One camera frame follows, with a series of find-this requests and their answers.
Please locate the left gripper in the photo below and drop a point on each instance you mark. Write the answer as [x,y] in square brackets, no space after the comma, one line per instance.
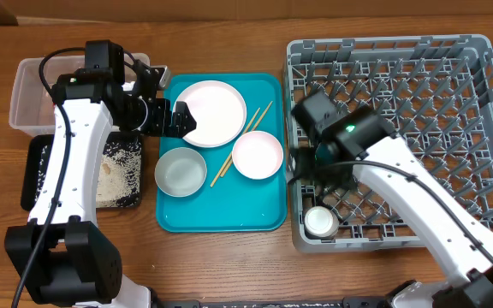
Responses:
[163,125]

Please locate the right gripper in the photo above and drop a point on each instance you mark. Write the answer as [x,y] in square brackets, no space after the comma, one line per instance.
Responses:
[305,167]

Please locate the large white plate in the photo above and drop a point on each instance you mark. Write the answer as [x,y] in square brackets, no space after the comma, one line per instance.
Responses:
[219,111]

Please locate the grey bowl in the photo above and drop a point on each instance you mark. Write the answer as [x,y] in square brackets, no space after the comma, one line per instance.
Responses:
[180,172]

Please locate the white paper cup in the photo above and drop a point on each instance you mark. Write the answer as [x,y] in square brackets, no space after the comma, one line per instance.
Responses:
[321,223]

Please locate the pink white bowl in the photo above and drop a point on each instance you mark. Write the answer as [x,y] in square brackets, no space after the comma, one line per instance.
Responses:
[262,157]

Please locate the white rice pile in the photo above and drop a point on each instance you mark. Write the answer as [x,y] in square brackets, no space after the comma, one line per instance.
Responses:
[116,175]

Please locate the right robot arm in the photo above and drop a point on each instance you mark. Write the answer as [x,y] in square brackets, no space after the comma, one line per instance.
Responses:
[365,146]

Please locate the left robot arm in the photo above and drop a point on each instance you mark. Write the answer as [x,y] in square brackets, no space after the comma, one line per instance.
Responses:
[60,254]

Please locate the grey dishwasher rack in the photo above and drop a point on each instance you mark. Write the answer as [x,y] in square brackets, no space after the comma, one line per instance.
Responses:
[436,90]

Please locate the clear plastic waste bin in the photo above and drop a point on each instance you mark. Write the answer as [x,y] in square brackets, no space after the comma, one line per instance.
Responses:
[31,108]

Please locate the black plastic tray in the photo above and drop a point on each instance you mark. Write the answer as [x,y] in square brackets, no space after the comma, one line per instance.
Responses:
[118,171]

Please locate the teal serving tray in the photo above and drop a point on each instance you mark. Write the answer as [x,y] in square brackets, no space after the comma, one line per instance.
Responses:
[232,203]

